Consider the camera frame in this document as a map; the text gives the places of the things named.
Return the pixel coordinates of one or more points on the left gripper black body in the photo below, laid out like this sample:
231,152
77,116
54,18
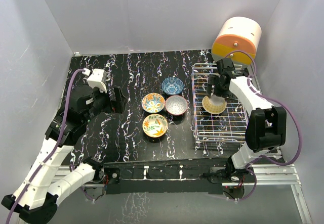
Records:
116,104

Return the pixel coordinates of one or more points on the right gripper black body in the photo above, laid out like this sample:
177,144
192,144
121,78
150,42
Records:
221,90

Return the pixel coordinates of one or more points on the yellow dotted bowl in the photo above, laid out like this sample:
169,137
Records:
214,104

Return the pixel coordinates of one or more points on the red rimmed grey bowl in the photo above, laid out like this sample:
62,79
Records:
176,105

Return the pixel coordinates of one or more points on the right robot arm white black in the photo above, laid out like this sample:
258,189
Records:
266,127

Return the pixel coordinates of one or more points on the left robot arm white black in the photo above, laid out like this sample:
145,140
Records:
38,197

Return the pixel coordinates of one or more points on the pink yellow drawer cabinet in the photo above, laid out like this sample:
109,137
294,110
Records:
238,38

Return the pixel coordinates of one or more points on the orange blue floral bowl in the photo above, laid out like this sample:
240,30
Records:
153,103

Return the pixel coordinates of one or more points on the blue patterned bowl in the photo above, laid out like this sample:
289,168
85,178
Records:
172,86

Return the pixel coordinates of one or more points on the orange green leaf bowl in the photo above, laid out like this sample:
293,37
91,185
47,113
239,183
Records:
155,125

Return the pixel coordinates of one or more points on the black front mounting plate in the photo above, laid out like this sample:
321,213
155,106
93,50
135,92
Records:
199,175

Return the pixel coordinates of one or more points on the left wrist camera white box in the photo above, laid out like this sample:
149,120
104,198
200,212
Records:
97,79

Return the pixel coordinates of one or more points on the white wire dish rack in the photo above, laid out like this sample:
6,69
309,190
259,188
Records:
217,118

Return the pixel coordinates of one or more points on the aluminium frame rail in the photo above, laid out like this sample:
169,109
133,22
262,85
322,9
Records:
272,195

